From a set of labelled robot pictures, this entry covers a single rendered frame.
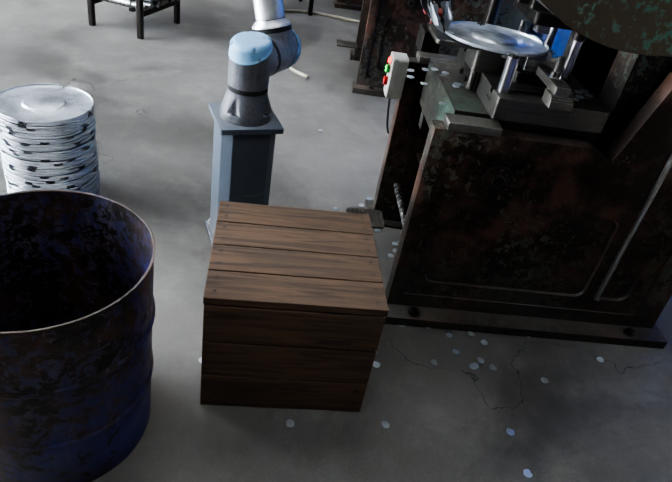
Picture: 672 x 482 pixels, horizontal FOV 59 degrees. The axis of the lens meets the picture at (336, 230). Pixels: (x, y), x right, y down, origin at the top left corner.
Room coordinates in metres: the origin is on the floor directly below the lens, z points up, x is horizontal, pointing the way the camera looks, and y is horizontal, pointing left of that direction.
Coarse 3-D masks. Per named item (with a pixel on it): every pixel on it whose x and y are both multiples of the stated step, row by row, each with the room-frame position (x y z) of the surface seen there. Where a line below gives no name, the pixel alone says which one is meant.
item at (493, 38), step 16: (448, 32) 1.61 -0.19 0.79; (464, 32) 1.67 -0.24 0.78; (480, 32) 1.68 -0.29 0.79; (496, 32) 1.71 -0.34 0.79; (512, 32) 1.78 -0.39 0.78; (480, 48) 1.53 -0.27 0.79; (496, 48) 1.56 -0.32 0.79; (512, 48) 1.59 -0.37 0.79; (528, 48) 1.62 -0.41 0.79; (544, 48) 1.65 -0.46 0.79
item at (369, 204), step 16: (416, 64) 1.85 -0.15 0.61; (416, 80) 1.86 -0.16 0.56; (416, 96) 1.87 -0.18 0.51; (400, 112) 1.85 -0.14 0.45; (416, 112) 1.87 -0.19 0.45; (400, 128) 1.85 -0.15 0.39; (416, 128) 1.87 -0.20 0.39; (400, 144) 1.86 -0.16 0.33; (416, 144) 1.86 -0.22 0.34; (384, 160) 1.87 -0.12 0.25; (400, 160) 1.86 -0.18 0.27; (416, 160) 1.87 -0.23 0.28; (384, 176) 1.85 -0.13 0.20; (400, 176) 1.86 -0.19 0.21; (384, 192) 1.85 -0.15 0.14; (368, 208) 1.89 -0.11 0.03; (384, 208) 1.86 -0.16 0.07
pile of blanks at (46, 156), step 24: (0, 120) 1.53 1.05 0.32; (72, 120) 1.59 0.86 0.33; (0, 144) 1.56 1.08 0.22; (24, 144) 1.52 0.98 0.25; (48, 144) 1.55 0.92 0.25; (72, 144) 1.58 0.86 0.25; (96, 144) 1.71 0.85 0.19; (24, 168) 1.52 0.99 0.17; (48, 168) 1.53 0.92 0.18; (72, 168) 1.59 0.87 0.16; (96, 168) 1.68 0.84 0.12; (96, 192) 1.68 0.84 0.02
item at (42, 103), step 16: (16, 96) 1.67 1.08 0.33; (32, 96) 1.68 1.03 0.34; (48, 96) 1.70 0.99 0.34; (64, 96) 1.74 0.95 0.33; (80, 96) 1.76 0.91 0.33; (0, 112) 1.55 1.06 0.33; (16, 112) 1.57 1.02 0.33; (32, 112) 1.59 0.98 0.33; (48, 112) 1.61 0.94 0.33; (64, 112) 1.63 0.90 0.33; (80, 112) 1.65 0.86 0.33
